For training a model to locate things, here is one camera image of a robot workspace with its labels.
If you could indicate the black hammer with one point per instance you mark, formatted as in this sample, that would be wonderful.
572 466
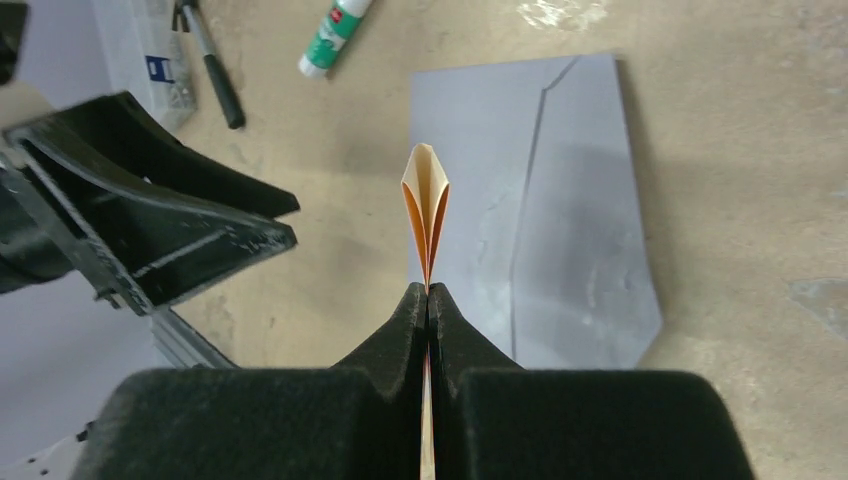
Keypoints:
186 17

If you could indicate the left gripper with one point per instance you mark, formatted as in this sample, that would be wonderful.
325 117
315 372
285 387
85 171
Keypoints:
147 221

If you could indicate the aluminium frame rail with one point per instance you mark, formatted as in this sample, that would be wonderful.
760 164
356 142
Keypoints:
183 346

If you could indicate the orange letter paper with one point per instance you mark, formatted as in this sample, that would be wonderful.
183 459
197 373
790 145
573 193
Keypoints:
426 187

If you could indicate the clear plastic organizer box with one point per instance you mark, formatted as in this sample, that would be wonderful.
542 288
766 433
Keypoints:
144 56

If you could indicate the grey envelope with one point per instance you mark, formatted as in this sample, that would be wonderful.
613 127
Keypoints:
542 247

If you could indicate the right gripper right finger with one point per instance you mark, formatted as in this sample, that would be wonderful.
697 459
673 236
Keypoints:
496 420

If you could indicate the green white glue stick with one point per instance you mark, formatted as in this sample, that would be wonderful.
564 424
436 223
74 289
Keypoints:
335 30

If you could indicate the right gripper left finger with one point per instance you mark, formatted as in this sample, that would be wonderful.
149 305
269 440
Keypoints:
358 419

